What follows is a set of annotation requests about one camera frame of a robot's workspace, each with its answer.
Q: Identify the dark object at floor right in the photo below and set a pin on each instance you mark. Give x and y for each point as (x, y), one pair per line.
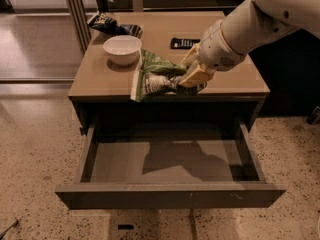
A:
(313, 117)

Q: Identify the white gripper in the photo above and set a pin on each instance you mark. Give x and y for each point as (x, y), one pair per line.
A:
(216, 50)

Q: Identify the white ceramic bowl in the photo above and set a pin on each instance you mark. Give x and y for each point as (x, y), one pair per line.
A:
(123, 50)

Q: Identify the tan drawer cabinet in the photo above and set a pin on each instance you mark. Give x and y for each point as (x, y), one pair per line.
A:
(124, 80)

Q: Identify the metal vertical post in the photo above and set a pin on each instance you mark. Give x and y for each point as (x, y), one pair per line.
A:
(77, 12)

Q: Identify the grey open top drawer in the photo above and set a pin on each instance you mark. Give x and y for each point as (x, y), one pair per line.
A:
(178, 165)

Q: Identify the green jalapeno chip bag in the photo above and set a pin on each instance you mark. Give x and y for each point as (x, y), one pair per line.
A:
(156, 76)

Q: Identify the grey object floor corner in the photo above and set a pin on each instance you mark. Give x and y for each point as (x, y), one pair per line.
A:
(12, 224)

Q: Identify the dark blue chip bag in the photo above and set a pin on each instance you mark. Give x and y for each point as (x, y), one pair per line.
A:
(108, 25)

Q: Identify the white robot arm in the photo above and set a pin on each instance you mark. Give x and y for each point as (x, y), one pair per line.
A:
(252, 24)

